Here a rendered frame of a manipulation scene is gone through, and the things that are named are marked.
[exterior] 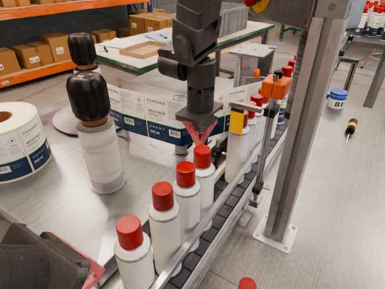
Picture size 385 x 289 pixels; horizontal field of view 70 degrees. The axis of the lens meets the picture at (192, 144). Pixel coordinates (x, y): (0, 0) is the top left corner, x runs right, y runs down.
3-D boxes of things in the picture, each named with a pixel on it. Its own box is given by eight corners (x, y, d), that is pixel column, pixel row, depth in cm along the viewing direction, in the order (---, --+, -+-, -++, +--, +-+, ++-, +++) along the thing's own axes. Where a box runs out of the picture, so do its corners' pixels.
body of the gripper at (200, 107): (174, 121, 58) (173, 88, 54) (199, 104, 65) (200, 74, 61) (200, 130, 55) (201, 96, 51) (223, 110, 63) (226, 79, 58)
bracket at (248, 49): (246, 44, 94) (246, 41, 93) (277, 49, 89) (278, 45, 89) (228, 53, 84) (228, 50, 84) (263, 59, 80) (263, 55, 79)
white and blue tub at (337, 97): (327, 108, 122) (332, 93, 118) (325, 101, 127) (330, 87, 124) (344, 110, 120) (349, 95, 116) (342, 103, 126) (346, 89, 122)
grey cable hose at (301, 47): (285, 112, 65) (305, 15, 53) (300, 116, 64) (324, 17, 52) (281, 118, 63) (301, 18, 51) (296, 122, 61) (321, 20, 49)
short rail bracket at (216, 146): (213, 167, 87) (215, 135, 81) (232, 174, 84) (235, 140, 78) (208, 172, 85) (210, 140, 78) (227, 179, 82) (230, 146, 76)
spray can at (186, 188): (183, 229, 61) (181, 153, 49) (204, 239, 59) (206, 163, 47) (169, 246, 57) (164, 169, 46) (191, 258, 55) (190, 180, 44)
